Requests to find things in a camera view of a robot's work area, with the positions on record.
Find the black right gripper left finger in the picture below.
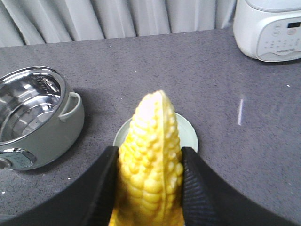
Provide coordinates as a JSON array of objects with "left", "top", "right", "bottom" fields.
[{"left": 2, "top": 146, "right": 118, "bottom": 226}]

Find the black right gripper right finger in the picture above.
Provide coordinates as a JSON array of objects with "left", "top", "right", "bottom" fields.
[{"left": 182, "top": 147, "right": 294, "bottom": 226}]

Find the yellow corn cob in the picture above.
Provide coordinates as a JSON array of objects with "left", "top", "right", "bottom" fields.
[{"left": 109, "top": 90, "right": 184, "bottom": 226}]

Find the light green round plate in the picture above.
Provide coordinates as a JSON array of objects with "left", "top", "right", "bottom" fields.
[{"left": 113, "top": 113, "right": 198, "bottom": 153}]

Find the green electric cooking pot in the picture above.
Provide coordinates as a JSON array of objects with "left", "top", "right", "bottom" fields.
[{"left": 0, "top": 66, "right": 85, "bottom": 170}]

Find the white rice cooker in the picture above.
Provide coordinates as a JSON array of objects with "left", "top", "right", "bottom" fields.
[{"left": 233, "top": 0, "right": 301, "bottom": 62}]

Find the grey pleated curtain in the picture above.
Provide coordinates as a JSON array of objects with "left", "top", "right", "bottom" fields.
[{"left": 0, "top": 0, "right": 236, "bottom": 47}]

